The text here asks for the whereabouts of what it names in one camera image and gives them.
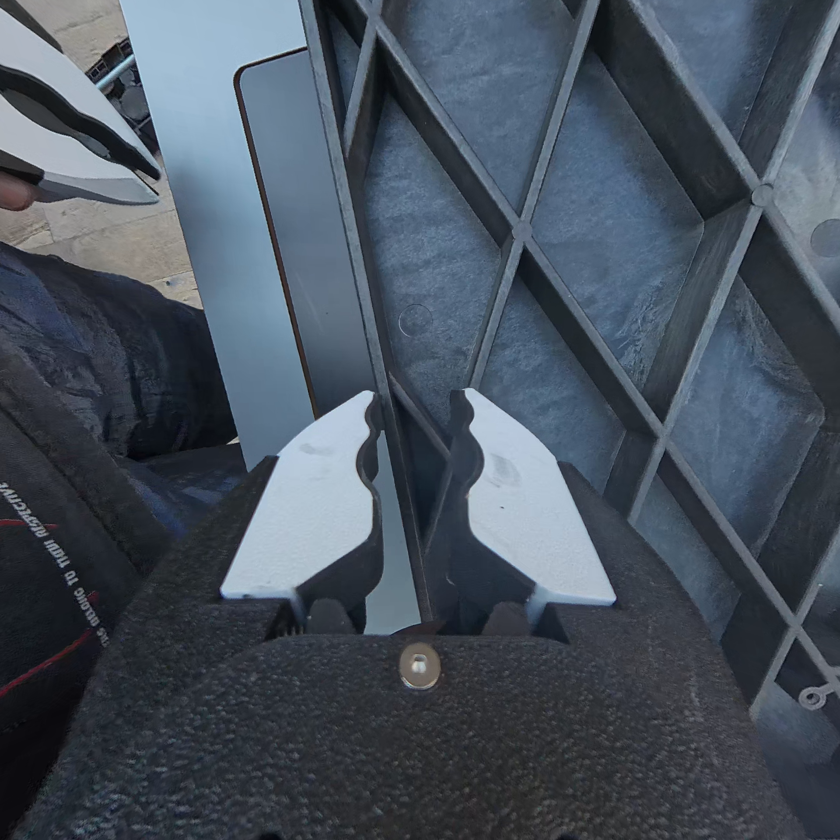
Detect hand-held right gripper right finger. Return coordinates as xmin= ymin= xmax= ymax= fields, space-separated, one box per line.
xmin=450 ymin=388 xmax=617 ymax=635

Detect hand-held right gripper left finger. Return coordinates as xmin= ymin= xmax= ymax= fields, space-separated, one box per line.
xmin=221 ymin=391 xmax=386 ymax=622

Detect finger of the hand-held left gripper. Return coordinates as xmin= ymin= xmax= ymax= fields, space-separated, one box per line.
xmin=0 ymin=85 xmax=161 ymax=206
xmin=0 ymin=8 xmax=164 ymax=182

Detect grey desk leg panel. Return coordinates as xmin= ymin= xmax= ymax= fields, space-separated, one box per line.
xmin=119 ymin=0 xmax=317 ymax=471

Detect grey desk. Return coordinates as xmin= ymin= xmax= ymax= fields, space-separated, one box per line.
xmin=234 ymin=47 xmax=422 ymax=635

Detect person's left hand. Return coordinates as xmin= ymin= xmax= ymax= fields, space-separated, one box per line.
xmin=0 ymin=173 xmax=48 ymax=212

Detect metal rod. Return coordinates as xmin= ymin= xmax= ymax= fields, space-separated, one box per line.
xmin=94 ymin=55 xmax=137 ymax=90

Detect dark trousers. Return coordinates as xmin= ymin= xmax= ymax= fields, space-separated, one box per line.
xmin=0 ymin=241 xmax=248 ymax=546

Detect black jacket with red print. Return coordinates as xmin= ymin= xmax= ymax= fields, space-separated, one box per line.
xmin=0 ymin=338 xmax=173 ymax=818

